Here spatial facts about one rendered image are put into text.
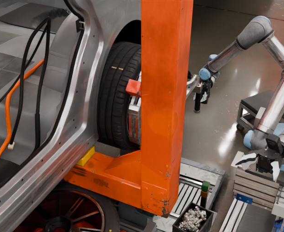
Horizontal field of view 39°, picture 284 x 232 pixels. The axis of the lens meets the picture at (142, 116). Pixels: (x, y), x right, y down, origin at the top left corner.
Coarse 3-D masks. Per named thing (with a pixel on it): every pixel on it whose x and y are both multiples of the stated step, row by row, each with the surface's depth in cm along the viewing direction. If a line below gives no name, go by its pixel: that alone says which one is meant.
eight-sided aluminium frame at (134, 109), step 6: (138, 78) 223; (132, 102) 221; (138, 102) 220; (132, 108) 221; (138, 108) 219; (132, 114) 222; (138, 114) 220; (132, 120) 226; (138, 120) 223; (132, 126) 229; (138, 126) 225; (132, 132) 231; (138, 132) 228; (132, 138) 232; (138, 138) 230; (138, 144) 245
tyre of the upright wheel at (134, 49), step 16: (112, 48) 234; (128, 48) 233; (112, 64) 226; (128, 64) 223; (112, 80) 222; (128, 80) 219; (112, 96) 220; (128, 96) 223; (112, 112) 222; (112, 128) 227; (112, 144) 240; (128, 144) 241
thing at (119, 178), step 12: (96, 156) 231; (108, 156) 232; (120, 156) 224; (132, 156) 215; (72, 168) 227; (84, 168) 223; (96, 168) 223; (108, 168) 218; (120, 168) 212; (132, 168) 208; (72, 180) 233; (84, 180) 228; (96, 180) 223; (108, 180) 219; (120, 180) 215; (132, 180) 213; (108, 192) 224; (120, 192) 220; (132, 192) 215; (132, 204) 221
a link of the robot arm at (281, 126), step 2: (278, 124) 196; (280, 124) 196; (282, 124) 196; (278, 126) 195; (280, 126) 195; (282, 126) 195; (276, 128) 193; (278, 128) 193; (280, 128) 193; (282, 128) 193; (276, 130) 192; (278, 130) 192; (280, 130) 192; (282, 130) 192; (274, 132) 191; (276, 132) 191; (278, 132) 190; (280, 132) 190; (274, 134) 191; (276, 134) 190; (278, 134) 190
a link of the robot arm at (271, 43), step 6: (258, 18) 236; (264, 18) 237; (264, 24) 233; (270, 24) 240; (264, 30) 231; (270, 30) 235; (264, 36) 235; (270, 36) 235; (258, 42) 240; (264, 42) 238; (270, 42) 236; (276, 42) 236; (270, 48) 238; (276, 48) 237; (282, 48) 237; (276, 54) 238; (282, 54) 237; (276, 60) 241; (282, 60) 238; (282, 66) 240
